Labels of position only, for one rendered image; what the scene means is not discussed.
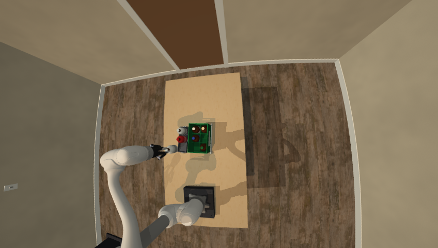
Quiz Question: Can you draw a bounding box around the brown bottle with blue cap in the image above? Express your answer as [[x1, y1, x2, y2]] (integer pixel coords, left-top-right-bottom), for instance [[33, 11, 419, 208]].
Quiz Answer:
[[192, 135, 200, 142]]

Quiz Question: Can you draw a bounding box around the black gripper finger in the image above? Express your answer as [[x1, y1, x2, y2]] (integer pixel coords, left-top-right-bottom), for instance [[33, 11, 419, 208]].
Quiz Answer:
[[157, 151, 170, 160], [150, 144, 167, 151]]

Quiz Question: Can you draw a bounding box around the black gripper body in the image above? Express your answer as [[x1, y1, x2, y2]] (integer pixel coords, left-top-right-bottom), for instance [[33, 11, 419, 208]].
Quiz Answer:
[[151, 147, 159, 158]]

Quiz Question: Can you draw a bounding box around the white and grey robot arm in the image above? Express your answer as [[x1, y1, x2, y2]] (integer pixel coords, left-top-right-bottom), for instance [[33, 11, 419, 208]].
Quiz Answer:
[[100, 146, 210, 248]]

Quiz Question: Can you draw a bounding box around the red bottle with pale label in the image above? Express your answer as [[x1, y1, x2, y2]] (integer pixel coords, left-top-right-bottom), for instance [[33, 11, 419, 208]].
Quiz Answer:
[[176, 136, 187, 143]]

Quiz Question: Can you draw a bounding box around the white bottle with grey label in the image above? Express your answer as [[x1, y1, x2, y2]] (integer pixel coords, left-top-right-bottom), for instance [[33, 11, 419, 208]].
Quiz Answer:
[[165, 145, 178, 154], [177, 127, 187, 135]]

